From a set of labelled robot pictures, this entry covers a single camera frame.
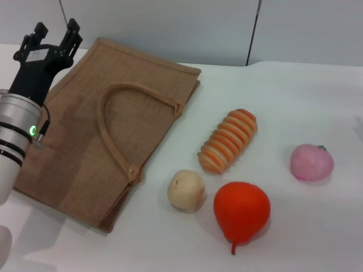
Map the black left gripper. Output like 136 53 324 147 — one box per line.
7 18 83 107

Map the brown jute handbag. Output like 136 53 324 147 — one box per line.
13 37 202 235

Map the orange toy fruit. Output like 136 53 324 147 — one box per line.
213 181 272 255

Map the pink toy peach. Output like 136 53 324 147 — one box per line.
290 143 335 181

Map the orange striped toy bread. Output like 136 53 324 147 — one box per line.
197 108 258 174

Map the beige round toy fruit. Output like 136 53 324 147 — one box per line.
167 169 206 214

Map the thin dark background cable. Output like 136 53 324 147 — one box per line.
58 0 70 29

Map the dark left wrist cable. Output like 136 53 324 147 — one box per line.
34 104 52 148

